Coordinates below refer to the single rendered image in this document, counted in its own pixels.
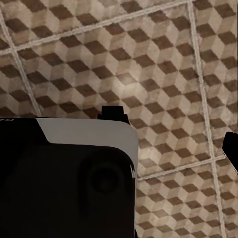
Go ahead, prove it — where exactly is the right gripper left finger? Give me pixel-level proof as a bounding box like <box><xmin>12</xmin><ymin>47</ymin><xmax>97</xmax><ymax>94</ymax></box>
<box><xmin>0</xmin><ymin>132</ymin><xmax>26</xmax><ymax>192</ymax></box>

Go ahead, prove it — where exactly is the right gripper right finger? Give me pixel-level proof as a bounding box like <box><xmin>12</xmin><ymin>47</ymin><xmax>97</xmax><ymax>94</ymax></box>
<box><xmin>222</xmin><ymin>131</ymin><xmax>238</xmax><ymax>172</ymax></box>

